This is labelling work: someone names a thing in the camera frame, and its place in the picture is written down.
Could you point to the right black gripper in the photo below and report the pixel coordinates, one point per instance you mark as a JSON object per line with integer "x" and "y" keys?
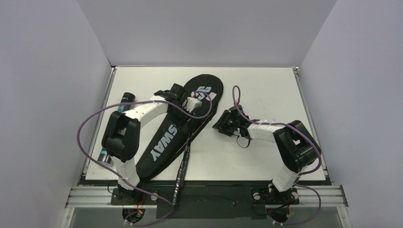
{"x": 225, "y": 123}

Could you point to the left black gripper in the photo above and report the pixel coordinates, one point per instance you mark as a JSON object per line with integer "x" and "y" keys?
{"x": 176, "y": 95}

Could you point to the black Crossway racket bag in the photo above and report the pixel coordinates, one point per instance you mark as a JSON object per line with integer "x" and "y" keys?
{"x": 171, "y": 136}

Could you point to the black badminton racket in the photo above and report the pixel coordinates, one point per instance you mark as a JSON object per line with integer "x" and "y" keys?
{"x": 182, "y": 169}
{"x": 197, "y": 127}

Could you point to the black shuttlecock tube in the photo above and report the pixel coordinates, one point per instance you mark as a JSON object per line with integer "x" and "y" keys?
{"x": 104, "y": 158}

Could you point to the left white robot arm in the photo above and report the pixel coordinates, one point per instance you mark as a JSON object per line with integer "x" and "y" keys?
{"x": 122, "y": 135}

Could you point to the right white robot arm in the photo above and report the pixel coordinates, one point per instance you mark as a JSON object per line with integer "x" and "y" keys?
{"x": 295, "y": 144}

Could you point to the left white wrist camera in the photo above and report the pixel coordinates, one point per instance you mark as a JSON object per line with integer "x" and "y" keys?
{"x": 192, "y": 103}

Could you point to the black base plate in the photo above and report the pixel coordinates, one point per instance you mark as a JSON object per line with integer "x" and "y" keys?
{"x": 205, "y": 200}

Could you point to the aluminium frame rail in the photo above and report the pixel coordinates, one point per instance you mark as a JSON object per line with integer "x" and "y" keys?
{"x": 99, "y": 197}

